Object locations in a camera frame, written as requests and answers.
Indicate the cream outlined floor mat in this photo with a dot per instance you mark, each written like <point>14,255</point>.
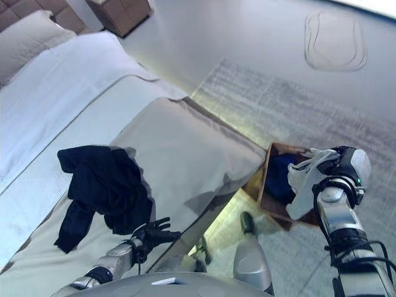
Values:
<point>335,40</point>

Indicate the brown wooden nightstand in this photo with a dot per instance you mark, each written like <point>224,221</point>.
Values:
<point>120,15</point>

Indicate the plain beige pillow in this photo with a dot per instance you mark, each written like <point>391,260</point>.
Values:
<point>31,46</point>

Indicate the white garment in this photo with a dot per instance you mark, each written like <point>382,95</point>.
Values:
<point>306,185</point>

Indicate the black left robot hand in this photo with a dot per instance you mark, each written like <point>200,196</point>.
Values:
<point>151,236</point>

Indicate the grey striped rug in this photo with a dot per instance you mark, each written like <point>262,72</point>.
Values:
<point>294,108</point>

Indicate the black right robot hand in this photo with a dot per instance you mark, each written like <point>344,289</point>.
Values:
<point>340,162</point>

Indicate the bed with beige blanket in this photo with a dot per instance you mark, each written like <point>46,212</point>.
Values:
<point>185,139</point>

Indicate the silver right robot leg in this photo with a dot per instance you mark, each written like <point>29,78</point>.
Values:
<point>250,260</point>

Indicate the blue garment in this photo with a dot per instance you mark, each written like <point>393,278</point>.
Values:
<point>280,179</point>

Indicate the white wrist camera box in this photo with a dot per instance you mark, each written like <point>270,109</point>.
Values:
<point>362,165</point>

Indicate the grey robot torso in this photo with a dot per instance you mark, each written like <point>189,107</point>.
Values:
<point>154,286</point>

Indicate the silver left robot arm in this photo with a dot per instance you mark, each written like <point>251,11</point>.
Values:
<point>114,256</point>

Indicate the black garment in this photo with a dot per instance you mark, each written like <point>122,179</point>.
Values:
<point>111,191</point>

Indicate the white duvet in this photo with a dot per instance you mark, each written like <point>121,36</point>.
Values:
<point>62,92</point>

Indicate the brown wicker basket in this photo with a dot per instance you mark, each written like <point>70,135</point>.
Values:
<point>272,210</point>

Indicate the brown padded headboard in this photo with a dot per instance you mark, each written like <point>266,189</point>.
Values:
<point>62,12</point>

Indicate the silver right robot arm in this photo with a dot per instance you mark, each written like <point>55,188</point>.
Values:
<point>340,216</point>

